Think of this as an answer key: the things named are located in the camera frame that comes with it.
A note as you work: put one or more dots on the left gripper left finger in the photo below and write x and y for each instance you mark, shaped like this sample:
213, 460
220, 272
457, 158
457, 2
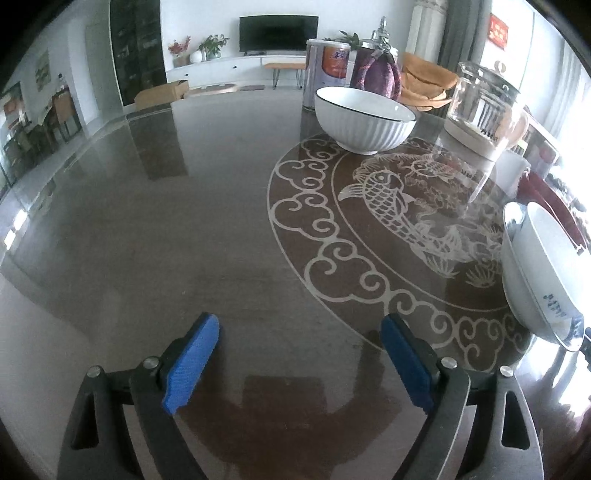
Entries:
97, 443

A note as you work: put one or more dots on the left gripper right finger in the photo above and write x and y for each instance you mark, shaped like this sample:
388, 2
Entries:
503, 443

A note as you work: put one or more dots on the plain white bowl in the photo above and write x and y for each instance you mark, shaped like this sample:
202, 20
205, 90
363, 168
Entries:
543, 275

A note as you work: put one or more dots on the ribbed white bowl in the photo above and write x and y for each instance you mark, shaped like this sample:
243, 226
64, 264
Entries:
363, 122

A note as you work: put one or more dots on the stacked red heart plates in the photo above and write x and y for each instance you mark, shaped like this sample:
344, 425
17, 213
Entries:
532, 188

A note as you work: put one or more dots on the glass kettle with lid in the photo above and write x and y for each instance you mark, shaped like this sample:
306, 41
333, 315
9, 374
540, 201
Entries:
487, 114

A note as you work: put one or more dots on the orange cushioned chair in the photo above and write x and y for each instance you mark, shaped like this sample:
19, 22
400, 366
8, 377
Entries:
426, 85

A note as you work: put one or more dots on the cardboard box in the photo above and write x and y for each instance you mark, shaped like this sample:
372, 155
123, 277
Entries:
162, 94

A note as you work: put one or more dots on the wooden bench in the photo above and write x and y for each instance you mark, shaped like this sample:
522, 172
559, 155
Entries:
277, 69

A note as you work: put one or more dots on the dark glass cabinet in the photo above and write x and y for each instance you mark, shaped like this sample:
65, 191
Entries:
135, 34

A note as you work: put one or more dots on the black television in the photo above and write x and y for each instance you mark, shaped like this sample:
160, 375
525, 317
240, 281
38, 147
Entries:
276, 32

